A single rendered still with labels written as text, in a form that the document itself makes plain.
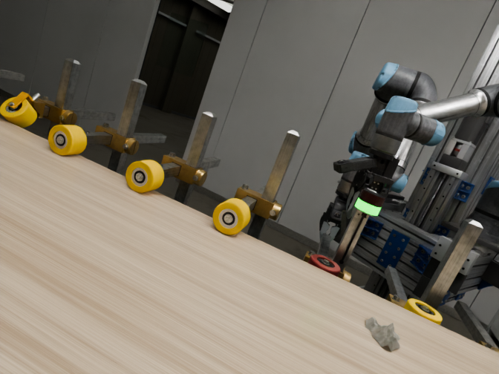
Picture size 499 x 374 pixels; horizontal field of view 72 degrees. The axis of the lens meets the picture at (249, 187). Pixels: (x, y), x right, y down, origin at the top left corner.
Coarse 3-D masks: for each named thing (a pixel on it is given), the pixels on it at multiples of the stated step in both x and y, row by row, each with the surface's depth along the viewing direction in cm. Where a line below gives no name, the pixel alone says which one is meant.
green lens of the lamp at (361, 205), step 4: (360, 200) 85; (356, 204) 86; (360, 204) 85; (364, 204) 84; (368, 204) 83; (360, 208) 85; (364, 208) 84; (368, 208) 84; (372, 208) 83; (376, 208) 84; (380, 208) 84; (368, 212) 84; (372, 212) 84; (376, 212) 84
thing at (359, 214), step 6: (372, 192) 85; (360, 198) 86; (372, 204) 83; (360, 210) 85; (354, 216) 90; (360, 216) 90; (366, 216) 89; (360, 222) 87; (354, 234) 90; (348, 246) 91; (342, 258) 92
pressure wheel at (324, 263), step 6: (312, 258) 85; (318, 258) 87; (324, 258) 88; (312, 264) 84; (318, 264) 83; (324, 264) 85; (330, 264) 86; (336, 264) 87; (324, 270) 82; (330, 270) 82; (336, 270) 83; (336, 276) 84
